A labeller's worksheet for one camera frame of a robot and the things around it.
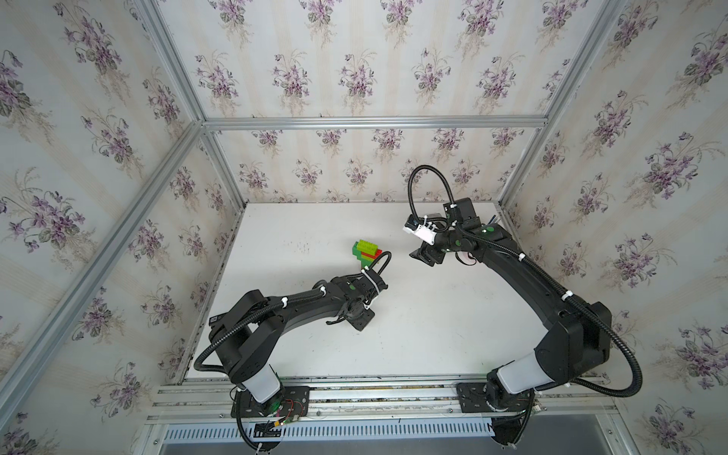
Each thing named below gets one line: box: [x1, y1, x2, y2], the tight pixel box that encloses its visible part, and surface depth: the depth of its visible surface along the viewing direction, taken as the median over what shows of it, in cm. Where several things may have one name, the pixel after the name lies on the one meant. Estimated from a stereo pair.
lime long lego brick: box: [356, 238, 380, 256], surface depth 90 cm
